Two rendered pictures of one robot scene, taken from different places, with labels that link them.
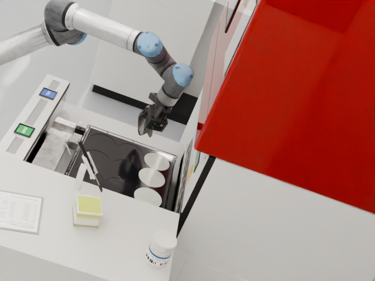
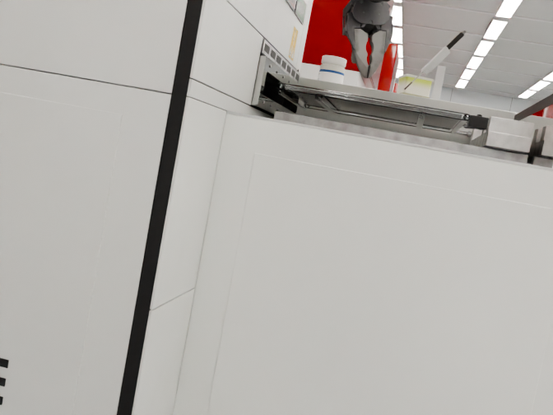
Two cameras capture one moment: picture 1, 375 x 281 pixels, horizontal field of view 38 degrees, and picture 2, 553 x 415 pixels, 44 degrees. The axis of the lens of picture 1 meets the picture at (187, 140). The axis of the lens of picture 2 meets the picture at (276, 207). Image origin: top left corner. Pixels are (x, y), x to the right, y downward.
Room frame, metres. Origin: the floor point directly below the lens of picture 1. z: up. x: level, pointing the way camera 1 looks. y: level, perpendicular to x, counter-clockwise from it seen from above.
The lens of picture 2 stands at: (3.02, 0.46, 0.77)
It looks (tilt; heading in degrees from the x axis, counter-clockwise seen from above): 4 degrees down; 198
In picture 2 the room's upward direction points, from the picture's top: 11 degrees clockwise
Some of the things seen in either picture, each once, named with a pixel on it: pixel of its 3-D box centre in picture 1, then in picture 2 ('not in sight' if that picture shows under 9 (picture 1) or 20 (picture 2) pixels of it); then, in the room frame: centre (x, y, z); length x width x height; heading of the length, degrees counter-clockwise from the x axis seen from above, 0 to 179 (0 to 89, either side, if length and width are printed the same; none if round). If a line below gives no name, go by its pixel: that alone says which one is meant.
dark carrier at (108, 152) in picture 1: (124, 169); (374, 109); (1.54, 0.17, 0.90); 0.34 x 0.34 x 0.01; 8
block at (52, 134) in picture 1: (58, 136); not in sight; (1.57, 0.44, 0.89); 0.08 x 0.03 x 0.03; 98
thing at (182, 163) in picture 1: (178, 186); (279, 94); (1.59, -0.04, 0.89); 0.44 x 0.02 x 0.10; 8
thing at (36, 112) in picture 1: (32, 127); not in sight; (1.56, 0.53, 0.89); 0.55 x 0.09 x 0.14; 8
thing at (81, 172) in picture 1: (87, 172); (433, 72); (1.29, 0.24, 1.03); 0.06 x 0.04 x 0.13; 98
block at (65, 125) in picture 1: (65, 124); (509, 127); (1.65, 0.45, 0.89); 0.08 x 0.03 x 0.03; 98
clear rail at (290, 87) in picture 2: (132, 141); (372, 101); (1.72, 0.19, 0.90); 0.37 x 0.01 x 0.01; 98
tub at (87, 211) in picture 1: (86, 212); (413, 90); (1.16, 0.18, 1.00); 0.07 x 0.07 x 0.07; 26
